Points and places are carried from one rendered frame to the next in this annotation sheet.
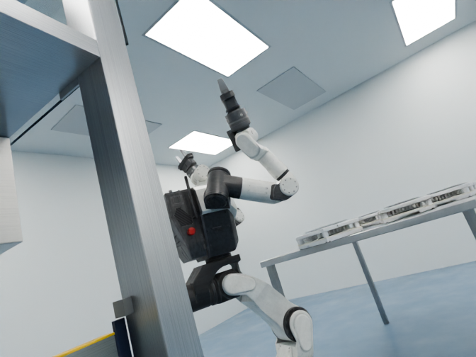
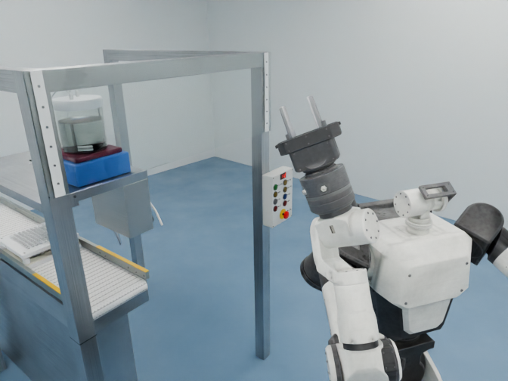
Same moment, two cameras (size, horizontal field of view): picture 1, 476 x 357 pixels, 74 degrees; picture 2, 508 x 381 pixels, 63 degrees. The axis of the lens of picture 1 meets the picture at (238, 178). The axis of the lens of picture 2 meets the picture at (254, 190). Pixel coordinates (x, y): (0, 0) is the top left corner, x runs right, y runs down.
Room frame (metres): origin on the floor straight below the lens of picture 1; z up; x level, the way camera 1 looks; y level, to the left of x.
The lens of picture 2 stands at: (1.20, -0.82, 1.72)
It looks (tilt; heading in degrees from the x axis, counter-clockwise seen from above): 21 degrees down; 101
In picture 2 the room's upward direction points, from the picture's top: 1 degrees counter-clockwise
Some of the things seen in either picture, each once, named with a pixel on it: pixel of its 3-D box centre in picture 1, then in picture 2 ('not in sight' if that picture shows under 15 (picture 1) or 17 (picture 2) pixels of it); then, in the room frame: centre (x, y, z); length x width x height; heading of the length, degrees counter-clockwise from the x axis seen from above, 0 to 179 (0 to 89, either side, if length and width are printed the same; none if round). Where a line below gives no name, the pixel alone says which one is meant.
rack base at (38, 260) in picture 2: not in sight; (41, 247); (-0.04, 0.59, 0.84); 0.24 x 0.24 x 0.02; 62
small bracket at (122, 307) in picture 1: (122, 307); not in sight; (0.41, 0.19, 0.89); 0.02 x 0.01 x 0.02; 62
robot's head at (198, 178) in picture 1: (200, 177); (419, 205); (1.42, 0.17, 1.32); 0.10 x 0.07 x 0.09; 28
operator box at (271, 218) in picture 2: not in sight; (277, 196); (0.96, 1.03, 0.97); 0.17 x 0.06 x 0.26; 62
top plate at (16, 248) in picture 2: not in sight; (38, 237); (-0.04, 0.59, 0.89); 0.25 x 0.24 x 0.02; 62
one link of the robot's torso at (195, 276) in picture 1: (210, 282); (382, 336); (1.38, 0.25, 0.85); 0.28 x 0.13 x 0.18; 118
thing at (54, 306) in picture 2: not in sight; (33, 255); (-0.13, 0.64, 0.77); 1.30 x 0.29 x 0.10; 152
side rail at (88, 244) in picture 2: not in sight; (60, 230); (-0.05, 0.75, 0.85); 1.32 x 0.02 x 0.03; 152
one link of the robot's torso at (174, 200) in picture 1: (200, 221); (397, 264); (1.40, 0.22, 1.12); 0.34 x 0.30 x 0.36; 28
